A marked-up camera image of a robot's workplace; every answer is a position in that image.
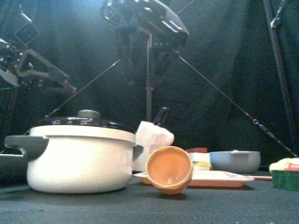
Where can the salmon sushi toy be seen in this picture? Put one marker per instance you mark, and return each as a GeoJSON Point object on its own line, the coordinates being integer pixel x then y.
{"type": "Point", "coordinates": [199, 154]}

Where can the yellow egg sushi toy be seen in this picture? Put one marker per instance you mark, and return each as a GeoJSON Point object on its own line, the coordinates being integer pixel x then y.
{"type": "Point", "coordinates": [202, 166]}

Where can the black pot lid grey knob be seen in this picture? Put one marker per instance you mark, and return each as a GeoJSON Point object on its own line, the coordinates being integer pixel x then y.
{"type": "Point", "coordinates": [86, 120]}

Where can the white crumpled bag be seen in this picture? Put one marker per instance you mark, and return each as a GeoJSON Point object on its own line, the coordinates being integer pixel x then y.
{"type": "Point", "coordinates": [152, 139]}

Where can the orange toy bowl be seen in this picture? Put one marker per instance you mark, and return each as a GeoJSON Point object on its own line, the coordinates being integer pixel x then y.
{"type": "Point", "coordinates": [170, 169]}

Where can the grey-blue bowl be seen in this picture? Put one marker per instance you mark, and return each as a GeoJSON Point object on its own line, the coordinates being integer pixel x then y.
{"type": "Point", "coordinates": [235, 161]}

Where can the pink and white tray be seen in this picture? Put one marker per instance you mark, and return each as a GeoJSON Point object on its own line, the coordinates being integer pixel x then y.
{"type": "Point", "coordinates": [218, 178]}

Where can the yellow and white toy food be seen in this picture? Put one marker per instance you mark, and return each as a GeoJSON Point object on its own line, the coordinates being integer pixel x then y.
{"type": "Point", "coordinates": [279, 165]}

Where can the red chopstick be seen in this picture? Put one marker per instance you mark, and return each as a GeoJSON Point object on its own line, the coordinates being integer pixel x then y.
{"type": "Point", "coordinates": [262, 177]}

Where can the pink toy food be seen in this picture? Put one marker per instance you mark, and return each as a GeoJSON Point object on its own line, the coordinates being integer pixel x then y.
{"type": "Point", "coordinates": [291, 166]}

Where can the grey vertical frame pole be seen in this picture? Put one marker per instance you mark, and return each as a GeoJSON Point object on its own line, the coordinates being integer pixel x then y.
{"type": "Point", "coordinates": [148, 102]}

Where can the black slanted frame bar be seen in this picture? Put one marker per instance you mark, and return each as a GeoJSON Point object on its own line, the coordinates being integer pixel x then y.
{"type": "Point", "coordinates": [279, 75]}

